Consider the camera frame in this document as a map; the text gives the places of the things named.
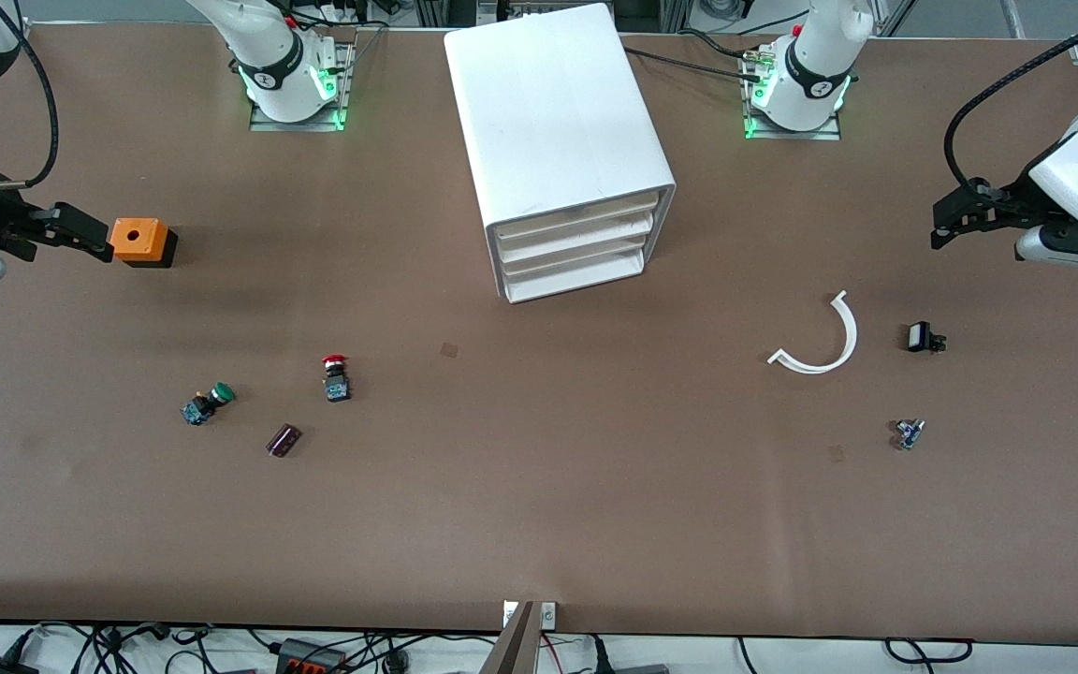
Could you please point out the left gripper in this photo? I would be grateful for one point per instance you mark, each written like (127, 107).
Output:
(1010, 203)

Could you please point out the red push button switch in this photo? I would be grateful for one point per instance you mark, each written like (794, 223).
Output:
(337, 382)

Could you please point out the white plastic drawer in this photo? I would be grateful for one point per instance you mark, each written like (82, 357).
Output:
(576, 225)
(576, 279)
(576, 246)

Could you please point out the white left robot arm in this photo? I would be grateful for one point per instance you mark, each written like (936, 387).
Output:
(810, 75)

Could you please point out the white plastic drawer cabinet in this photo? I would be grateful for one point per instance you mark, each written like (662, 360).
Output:
(558, 112)

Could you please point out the white curved plastic strip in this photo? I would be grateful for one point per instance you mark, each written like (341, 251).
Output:
(850, 337)

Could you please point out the small blue electronic component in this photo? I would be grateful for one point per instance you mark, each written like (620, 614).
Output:
(909, 433)

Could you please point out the dark purple small capacitor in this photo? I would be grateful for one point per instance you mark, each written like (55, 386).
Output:
(284, 440)

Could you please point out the black power strip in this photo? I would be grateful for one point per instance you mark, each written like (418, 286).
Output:
(305, 658)

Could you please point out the black plug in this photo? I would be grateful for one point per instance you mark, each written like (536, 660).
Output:
(600, 660)

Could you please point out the orange button enclosure box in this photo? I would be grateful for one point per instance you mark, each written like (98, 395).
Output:
(138, 239)

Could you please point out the small black switch component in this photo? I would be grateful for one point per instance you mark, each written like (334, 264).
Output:
(920, 337)

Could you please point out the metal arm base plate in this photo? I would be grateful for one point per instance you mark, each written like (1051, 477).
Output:
(345, 94)
(820, 135)

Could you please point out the green push button switch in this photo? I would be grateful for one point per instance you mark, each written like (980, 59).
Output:
(207, 404)

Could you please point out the small white metal bracket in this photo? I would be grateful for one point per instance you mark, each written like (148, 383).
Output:
(508, 613)
(548, 615)

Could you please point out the grey angled post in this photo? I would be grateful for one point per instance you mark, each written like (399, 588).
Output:
(513, 655)

